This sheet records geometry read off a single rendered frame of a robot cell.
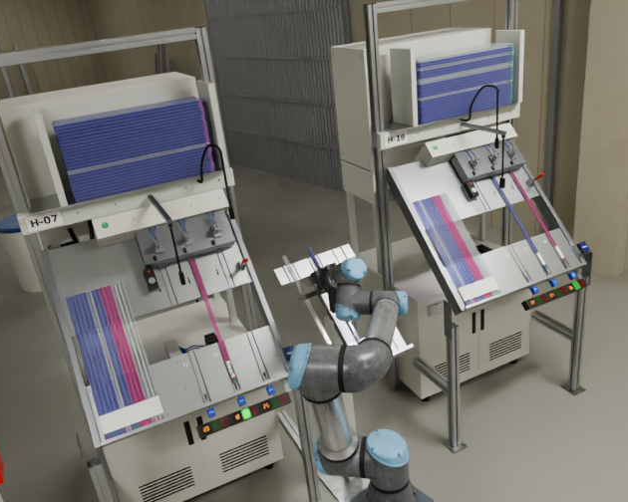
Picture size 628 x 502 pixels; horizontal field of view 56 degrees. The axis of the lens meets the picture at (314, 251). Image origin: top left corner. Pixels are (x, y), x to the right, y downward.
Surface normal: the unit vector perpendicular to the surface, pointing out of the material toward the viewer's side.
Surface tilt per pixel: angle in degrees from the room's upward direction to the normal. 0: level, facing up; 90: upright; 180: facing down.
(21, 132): 90
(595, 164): 90
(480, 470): 0
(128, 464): 90
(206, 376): 47
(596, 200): 90
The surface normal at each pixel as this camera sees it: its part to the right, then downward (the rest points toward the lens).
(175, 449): 0.43, 0.33
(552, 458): -0.11, -0.91
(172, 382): 0.24, -0.38
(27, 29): 0.63, 0.25
